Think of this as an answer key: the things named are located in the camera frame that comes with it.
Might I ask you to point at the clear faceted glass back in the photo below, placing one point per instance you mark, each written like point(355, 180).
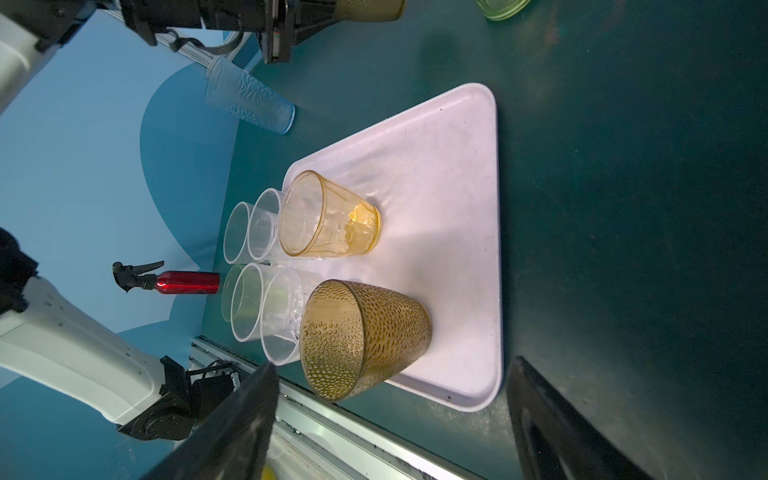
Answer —
point(262, 238)

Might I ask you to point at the tall blue textured cup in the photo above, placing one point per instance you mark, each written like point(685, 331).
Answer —
point(238, 93)

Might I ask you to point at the aluminium frame rear bar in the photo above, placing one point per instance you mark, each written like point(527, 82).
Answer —
point(164, 22)

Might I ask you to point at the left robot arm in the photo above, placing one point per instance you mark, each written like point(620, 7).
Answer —
point(43, 336)

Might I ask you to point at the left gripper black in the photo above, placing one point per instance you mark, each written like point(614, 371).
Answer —
point(278, 25)

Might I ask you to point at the tall green cup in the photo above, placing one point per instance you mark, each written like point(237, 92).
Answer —
point(499, 10)

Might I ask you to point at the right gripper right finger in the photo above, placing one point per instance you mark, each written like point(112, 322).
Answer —
point(553, 440)

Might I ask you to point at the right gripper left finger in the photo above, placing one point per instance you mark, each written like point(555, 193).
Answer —
point(233, 441)

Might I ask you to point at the yellow transparent cup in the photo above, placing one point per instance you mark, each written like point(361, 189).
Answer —
point(322, 219)

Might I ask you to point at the brown textured cup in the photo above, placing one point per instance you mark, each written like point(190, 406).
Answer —
point(368, 10)
point(354, 336)

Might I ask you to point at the pink plastic tray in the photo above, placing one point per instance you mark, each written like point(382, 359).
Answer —
point(432, 171)

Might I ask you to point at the clear faceted glass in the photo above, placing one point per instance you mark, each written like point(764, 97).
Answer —
point(235, 249)
point(246, 304)
point(282, 313)
point(262, 238)

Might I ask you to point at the small green cup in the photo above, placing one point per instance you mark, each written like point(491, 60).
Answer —
point(227, 290)

